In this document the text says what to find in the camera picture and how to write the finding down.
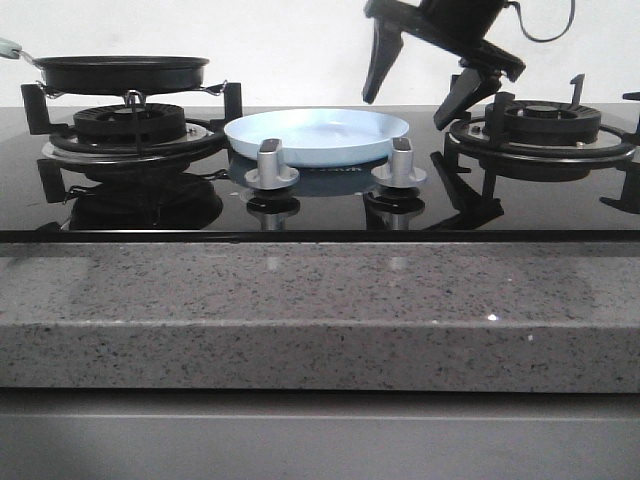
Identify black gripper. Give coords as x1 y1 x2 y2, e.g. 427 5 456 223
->
362 0 525 130

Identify light blue plate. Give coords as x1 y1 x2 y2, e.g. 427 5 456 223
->
224 108 409 168

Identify black frying pan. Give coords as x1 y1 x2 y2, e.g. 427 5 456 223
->
1 39 209 96

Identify right black pan support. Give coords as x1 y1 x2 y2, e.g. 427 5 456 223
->
443 74 639 214

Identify black pan support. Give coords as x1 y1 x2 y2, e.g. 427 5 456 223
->
21 82 243 203
443 74 639 214

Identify silver right stove knob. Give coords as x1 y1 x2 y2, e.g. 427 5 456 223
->
371 137 427 189

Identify silver stove knob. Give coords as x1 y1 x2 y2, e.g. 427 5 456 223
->
245 138 300 190
371 137 427 189

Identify right black gas burner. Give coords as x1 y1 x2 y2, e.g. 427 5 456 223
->
503 100 602 146

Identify black gas burner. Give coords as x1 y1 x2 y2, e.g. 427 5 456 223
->
503 100 602 146
73 103 186 145

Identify silver left stove knob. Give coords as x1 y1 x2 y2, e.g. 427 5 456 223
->
245 138 300 190

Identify left black gas burner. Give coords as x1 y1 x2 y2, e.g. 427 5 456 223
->
73 103 186 145

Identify left black pan support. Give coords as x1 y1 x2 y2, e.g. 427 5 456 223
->
21 82 243 203

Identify black glass cooktop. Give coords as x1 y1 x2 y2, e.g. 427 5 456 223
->
1 107 639 243

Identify grey cabinet drawer front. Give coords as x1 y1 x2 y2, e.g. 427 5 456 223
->
1 389 639 479

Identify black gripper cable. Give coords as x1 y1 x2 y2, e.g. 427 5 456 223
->
505 0 576 43

